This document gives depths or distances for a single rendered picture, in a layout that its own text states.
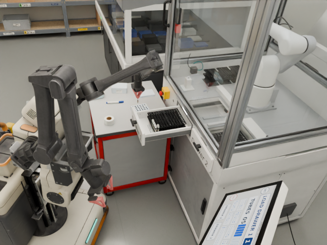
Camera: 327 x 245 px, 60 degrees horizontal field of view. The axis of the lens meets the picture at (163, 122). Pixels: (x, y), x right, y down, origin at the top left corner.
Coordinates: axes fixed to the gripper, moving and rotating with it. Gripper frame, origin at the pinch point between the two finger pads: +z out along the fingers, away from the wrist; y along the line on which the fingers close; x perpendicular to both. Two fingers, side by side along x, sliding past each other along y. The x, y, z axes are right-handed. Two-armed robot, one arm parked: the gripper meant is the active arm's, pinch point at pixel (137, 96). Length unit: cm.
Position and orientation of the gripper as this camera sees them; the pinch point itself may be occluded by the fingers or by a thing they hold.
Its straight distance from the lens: 208.0
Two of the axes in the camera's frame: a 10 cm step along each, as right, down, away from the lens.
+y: -4.8, -5.6, 6.8
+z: -0.7, 7.9, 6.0
